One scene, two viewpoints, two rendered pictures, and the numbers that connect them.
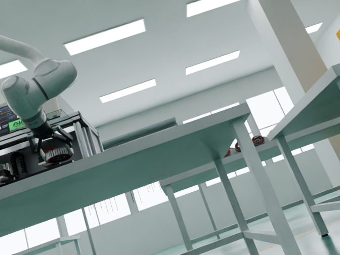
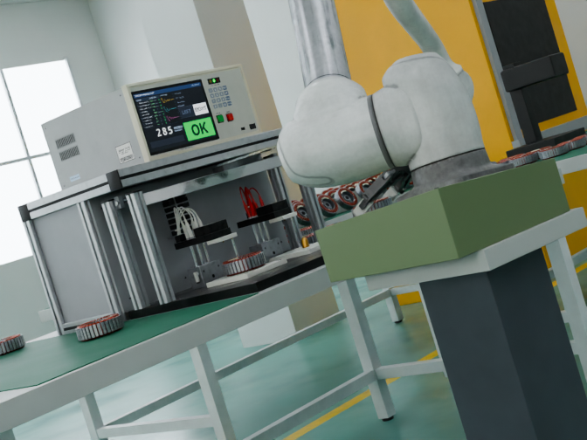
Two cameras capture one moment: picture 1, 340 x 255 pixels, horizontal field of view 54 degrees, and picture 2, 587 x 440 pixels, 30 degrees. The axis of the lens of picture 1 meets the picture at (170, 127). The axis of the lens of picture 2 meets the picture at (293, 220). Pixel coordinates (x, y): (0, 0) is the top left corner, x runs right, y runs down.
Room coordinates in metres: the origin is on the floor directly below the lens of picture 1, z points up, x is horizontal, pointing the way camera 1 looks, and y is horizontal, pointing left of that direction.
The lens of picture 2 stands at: (-0.52, 2.70, 0.97)
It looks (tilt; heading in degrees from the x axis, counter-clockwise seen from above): 2 degrees down; 316
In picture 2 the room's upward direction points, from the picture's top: 17 degrees counter-clockwise
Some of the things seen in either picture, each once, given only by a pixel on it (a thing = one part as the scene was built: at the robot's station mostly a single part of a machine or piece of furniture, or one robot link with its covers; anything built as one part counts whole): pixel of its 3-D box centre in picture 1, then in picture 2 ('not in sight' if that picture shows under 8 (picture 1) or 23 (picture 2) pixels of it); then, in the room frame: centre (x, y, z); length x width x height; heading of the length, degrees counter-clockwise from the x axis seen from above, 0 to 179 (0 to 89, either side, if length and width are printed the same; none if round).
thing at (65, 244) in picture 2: not in sight; (74, 270); (1.94, 1.12, 0.91); 0.28 x 0.03 x 0.32; 3
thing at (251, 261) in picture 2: not in sight; (244, 263); (1.55, 0.89, 0.80); 0.11 x 0.11 x 0.04
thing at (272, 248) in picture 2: not in sight; (266, 250); (1.71, 0.66, 0.80); 0.07 x 0.05 x 0.06; 93
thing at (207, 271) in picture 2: not in sight; (206, 274); (1.69, 0.90, 0.80); 0.07 x 0.05 x 0.06; 93
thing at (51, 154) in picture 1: (58, 155); (372, 208); (1.42, 0.51, 0.83); 0.11 x 0.11 x 0.04
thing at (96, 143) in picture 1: (99, 157); not in sight; (1.98, 0.47, 0.91); 0.28 x 0.03 x 0.32; 3
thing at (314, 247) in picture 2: not in sight; (307, 249); (1.56, 0.65, 0.78); 0.15 x 0.15 x 0.01; 3
